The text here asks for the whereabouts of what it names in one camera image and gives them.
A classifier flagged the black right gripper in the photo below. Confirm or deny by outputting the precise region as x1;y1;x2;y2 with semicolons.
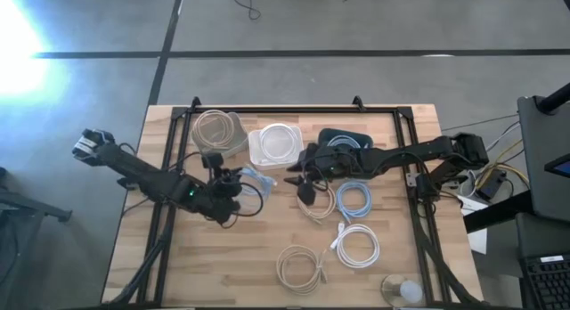
283;143;357;187

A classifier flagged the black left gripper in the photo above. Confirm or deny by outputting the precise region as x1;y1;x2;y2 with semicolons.
207;167;245;226

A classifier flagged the light blue cable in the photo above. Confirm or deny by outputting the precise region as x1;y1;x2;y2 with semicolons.
240;163;278;202
335;180;373;225
327;135;369;150

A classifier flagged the white cable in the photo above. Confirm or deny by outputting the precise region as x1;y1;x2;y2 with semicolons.
329;221;381;270
258;124;300;165

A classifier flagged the beige cable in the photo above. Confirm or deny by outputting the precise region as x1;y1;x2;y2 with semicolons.
296;183;338;225
192;109;236;151
275;243;330;297

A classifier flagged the white plastic bin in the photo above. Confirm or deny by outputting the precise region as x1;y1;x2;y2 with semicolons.
247;122;305;171

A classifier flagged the translucent plastic bin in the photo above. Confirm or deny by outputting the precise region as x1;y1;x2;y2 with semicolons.
190;110;249;159

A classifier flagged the dark plastic bin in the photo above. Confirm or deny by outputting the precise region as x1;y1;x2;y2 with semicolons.
318;127;374;151

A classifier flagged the clear glass cup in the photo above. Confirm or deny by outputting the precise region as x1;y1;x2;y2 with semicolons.
380;273;413;307

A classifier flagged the white round ball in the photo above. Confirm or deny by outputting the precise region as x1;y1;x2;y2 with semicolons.
399;279;424;305

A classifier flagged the black power brick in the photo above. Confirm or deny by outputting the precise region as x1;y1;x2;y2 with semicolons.
476;169;507;202

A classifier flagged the white paper sheet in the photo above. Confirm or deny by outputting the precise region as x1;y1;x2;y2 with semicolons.
460;196;490;256

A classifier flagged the black metal bar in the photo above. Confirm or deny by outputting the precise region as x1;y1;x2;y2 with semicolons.
462;190;535;234

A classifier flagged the black floor stand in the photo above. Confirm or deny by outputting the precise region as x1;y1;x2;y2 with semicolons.
0;167;73;310

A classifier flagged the tablet screen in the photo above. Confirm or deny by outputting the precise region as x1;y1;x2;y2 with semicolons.
543;152;570;179

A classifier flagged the black pole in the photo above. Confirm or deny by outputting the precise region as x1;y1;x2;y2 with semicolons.
536;81;570;115

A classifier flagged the black keyboard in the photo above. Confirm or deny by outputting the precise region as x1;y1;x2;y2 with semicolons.
519;254;570;310

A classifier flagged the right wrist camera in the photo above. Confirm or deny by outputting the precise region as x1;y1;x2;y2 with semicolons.
296;179;318;208

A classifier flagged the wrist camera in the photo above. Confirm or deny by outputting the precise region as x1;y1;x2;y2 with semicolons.
296;179;318;208
202;152;224;169

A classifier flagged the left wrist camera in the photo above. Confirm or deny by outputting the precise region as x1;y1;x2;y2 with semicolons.
202;152;224;169

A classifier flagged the black metal table frame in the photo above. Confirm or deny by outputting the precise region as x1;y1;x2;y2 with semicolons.
106;94;486;309

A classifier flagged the black floor cable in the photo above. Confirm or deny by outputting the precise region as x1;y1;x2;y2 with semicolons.
232;0;262;21

